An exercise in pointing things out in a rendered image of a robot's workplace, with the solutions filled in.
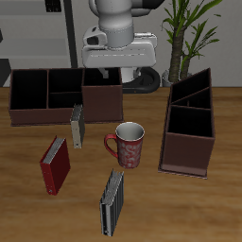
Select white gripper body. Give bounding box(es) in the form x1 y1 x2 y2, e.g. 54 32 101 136
81 32 158 69

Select dark brown desk caddy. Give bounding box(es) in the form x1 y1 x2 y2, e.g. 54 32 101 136
158 67 216 181
8 67 125 128

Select beige and grey book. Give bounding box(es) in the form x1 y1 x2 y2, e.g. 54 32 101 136
69 103 86 149

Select red book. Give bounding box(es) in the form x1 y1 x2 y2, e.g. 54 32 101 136
39 135 72 197

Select black and grey striped book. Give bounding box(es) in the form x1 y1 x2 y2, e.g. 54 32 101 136
98 168 126 237

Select green pot plant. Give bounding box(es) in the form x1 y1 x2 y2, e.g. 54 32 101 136
160 0 224 88

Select red patterned mug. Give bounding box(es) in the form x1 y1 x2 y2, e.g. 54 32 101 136
103 121 147 170

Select flat black base plate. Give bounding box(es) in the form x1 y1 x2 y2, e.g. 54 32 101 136
121 66 162 95

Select dark grey upright post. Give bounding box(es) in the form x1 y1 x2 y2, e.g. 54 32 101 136
63 0 78 69

